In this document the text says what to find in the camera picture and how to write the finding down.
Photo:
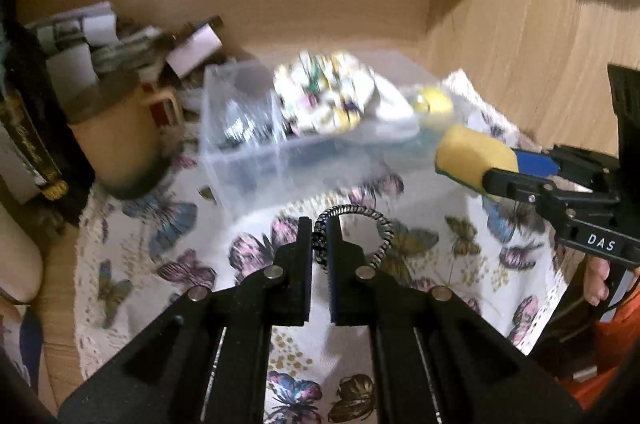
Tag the floral print cloth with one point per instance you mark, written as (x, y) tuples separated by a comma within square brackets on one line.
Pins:
[(324, 94)]

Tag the dark wine bottle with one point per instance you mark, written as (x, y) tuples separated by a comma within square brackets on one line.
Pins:
[(37, 125)]

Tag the butterfly print lace cloth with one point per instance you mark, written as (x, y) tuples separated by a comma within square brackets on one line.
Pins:
[(439, 334)]

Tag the beige mug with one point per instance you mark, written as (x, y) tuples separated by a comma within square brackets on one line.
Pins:
[(114, 127)]

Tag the small white box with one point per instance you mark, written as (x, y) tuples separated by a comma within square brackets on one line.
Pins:
[(193, 51)]

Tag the clear plastic bag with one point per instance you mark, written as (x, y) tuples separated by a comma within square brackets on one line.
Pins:
[(246, 122)]

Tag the white drawstring cloth bag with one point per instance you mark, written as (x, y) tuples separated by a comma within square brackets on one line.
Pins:
[(391, 116)]

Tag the yellow rectangular sponge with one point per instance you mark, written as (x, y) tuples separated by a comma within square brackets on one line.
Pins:
[(465, 155)]

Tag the black white hair scrunchie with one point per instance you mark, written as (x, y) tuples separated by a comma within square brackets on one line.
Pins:
[(362, 226)]

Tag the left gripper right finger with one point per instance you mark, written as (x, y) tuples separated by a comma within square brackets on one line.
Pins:
[(341, 262)]

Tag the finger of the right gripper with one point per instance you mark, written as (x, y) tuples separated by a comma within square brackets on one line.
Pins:
[(550, 163), (540, 193)]

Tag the clear plastic storage box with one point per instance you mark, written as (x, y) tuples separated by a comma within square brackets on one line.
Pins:
[(290, 167)]

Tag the yellow ball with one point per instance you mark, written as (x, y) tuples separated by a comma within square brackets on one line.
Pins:
[(432, 101)]

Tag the right hand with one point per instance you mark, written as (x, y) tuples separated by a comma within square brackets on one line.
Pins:
[(595, 276)]

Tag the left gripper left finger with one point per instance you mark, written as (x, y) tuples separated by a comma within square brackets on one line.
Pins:
[(297, 264)]

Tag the stack of papers and magazines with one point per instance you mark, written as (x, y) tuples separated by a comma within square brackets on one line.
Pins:
[(113, 43)]

